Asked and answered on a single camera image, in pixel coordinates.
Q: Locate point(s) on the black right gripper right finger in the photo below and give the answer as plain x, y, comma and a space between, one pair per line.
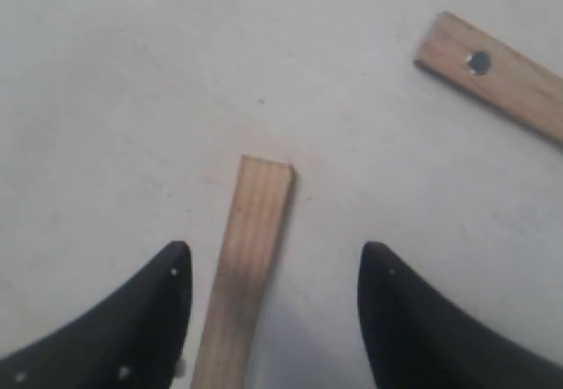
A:
416, 338

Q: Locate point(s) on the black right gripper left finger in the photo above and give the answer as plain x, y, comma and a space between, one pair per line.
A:
132, 339

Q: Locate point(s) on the edge plain wood block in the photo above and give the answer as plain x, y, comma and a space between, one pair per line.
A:
250, 240

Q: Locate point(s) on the lower wood block with holes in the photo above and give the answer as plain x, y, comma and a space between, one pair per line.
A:
490, 70

